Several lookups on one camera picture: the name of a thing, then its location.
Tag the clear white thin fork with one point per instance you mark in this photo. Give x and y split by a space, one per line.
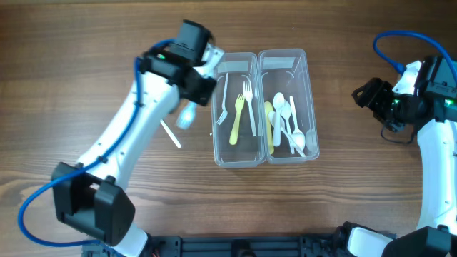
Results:
170 134

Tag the white spoon bowl down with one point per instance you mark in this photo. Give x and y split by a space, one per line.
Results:
297 134

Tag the clear right plastic container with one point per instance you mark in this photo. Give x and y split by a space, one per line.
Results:
286 71

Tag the yellow plastic spoon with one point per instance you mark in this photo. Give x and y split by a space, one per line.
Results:
268 108

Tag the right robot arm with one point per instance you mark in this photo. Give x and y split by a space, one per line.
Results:
424 97

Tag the white fork tines down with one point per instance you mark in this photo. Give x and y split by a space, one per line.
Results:
223 105

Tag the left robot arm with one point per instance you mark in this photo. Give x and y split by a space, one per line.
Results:
90 196

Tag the thick white spoon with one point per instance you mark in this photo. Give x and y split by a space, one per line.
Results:
273 117

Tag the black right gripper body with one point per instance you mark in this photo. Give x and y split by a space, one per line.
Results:
373 97

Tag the light blue plastic fork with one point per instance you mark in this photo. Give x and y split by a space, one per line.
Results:
187 116

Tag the white spoon long handle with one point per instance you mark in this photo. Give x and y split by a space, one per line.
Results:
286 114

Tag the white fork long handle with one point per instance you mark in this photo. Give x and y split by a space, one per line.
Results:
248 95

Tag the white spoon large bowl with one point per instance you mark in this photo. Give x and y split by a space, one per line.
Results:
278 103

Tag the clear left plastic container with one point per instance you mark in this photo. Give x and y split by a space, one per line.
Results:
249 151

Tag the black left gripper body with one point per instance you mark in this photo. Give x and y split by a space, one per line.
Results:
199 90

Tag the clear plastic container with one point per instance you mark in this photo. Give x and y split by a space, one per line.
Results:
286 71
249 151

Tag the yellow plastic fork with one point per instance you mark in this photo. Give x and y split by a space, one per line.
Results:
239 103

